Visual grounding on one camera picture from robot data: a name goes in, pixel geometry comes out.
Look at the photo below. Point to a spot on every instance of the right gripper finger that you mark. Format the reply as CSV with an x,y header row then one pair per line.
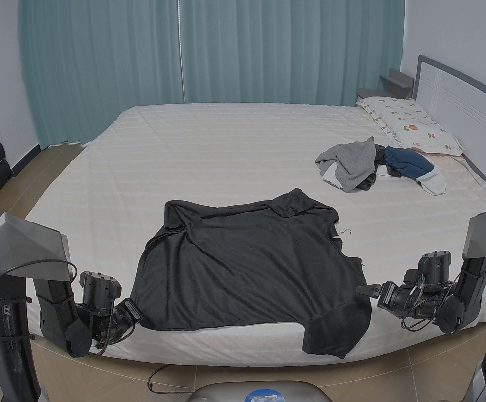
x,y
371,290

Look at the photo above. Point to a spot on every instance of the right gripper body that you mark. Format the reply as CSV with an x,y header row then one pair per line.
x,y
400,302

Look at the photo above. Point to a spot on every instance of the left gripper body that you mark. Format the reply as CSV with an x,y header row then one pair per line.
x,y
123,318

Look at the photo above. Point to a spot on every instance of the black T-shirt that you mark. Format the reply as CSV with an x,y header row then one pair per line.
x,y
247,266

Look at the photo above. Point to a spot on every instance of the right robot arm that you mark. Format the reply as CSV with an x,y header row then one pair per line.
x,y
465,300

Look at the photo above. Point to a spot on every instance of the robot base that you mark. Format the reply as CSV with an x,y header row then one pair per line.
x,y
226,394

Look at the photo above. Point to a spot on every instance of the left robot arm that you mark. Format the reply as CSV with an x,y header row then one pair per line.
x,y
54,316

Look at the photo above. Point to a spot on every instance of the pile of clothes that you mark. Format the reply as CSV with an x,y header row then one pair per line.
x,y
352,161

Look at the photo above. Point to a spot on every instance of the bed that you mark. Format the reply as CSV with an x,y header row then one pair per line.
x,y
226,149

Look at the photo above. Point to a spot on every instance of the white printed pillow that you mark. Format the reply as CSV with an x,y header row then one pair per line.
x,y
410,126

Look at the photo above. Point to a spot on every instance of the grey bedside table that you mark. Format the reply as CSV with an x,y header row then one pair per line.
x,y
400,80

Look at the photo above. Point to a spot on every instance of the blue-green curtain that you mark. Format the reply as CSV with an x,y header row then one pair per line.
x,y
100,57
289,36

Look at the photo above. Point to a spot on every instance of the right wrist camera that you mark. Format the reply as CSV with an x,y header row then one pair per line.
x,y
414,279

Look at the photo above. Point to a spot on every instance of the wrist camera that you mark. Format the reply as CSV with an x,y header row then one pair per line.
x,y
111,291
414,279

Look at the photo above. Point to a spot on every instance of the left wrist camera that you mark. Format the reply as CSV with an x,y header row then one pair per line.
x,y
111,291

